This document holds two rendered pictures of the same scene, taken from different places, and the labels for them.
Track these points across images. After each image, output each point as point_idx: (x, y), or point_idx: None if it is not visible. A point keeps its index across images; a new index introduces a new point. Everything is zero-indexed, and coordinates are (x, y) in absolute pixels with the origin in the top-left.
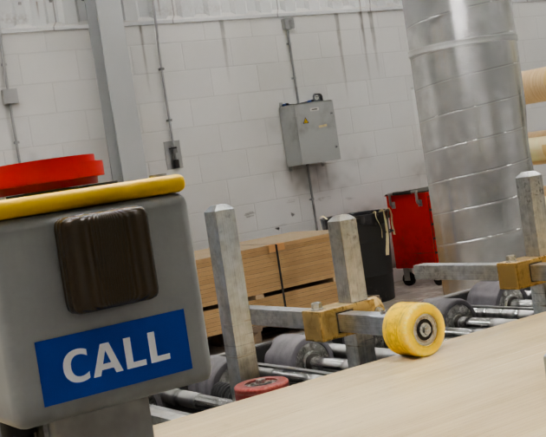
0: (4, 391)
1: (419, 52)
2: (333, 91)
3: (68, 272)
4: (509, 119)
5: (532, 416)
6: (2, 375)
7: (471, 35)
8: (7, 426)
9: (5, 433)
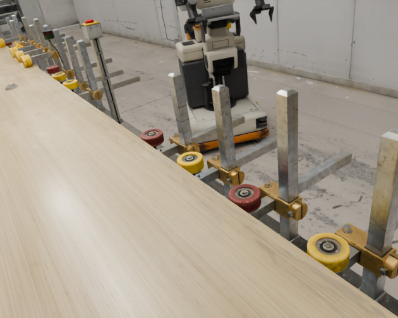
0: (101, 34)
1: None
2: None
3: (100, 26)
4: None
5: None
6: (101, 33)
7: None
8: (96, 38)
9: (96, 39)
